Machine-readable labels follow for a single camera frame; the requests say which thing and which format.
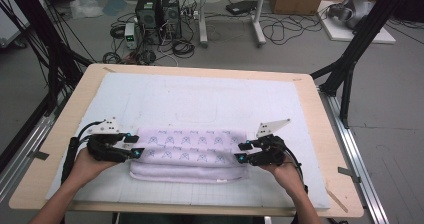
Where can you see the black metal frame stand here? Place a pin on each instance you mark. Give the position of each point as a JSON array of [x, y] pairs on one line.
[[40, 27], [363, 34]]

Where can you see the white floor board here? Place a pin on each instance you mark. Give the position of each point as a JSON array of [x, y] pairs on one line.
[[340, 34]]

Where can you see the aluminium rail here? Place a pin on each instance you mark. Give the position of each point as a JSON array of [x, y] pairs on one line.
[[353, 157], [26, 147]]

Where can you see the large black computer tower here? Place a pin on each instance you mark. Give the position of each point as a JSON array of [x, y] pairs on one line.
[[148, 15]]

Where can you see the lilac printed towel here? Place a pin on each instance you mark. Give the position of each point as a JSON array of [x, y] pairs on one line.
[[190, 157]]

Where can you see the teal floor sheet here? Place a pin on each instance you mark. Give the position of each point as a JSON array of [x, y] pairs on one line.
[[115, 4]]

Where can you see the white power supply box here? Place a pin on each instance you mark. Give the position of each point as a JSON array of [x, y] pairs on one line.
[[130, 35]]

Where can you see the thin wooden stick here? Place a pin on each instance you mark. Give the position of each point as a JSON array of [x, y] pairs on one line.
[[336, 200]]

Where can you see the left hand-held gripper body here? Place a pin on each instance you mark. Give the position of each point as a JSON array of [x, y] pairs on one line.
[[106, 147]]

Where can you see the clear plastic bag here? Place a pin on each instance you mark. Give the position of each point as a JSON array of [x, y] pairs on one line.
[[86, 8]]

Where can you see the person's dark clothing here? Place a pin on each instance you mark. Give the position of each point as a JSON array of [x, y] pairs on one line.
[[190, 220]]

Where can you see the white foam mat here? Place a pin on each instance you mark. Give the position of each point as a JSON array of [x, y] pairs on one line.
[[166, 97]]

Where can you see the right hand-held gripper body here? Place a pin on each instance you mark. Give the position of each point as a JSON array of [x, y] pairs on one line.
[[270, 150]]

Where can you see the black flat device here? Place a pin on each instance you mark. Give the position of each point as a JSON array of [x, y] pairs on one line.
[[240, 7]]

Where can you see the slim black computer tower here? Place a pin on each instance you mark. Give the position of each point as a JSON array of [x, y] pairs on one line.
[[171, 14]]

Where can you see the person's left hand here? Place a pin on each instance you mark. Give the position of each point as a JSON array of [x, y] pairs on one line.
[[88, 170]]

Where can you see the grey helmet-like device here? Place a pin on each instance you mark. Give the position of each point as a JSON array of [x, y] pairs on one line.
[[356, 10]]

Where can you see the grey tape piece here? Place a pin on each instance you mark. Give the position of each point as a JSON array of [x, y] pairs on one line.
[[39, 155], [349, 174]]

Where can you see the white desk leg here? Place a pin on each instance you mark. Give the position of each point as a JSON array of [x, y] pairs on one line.
[[258, 20], [202, 20]]

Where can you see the person's right hand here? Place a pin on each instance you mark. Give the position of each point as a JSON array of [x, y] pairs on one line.
[[286, 179]]

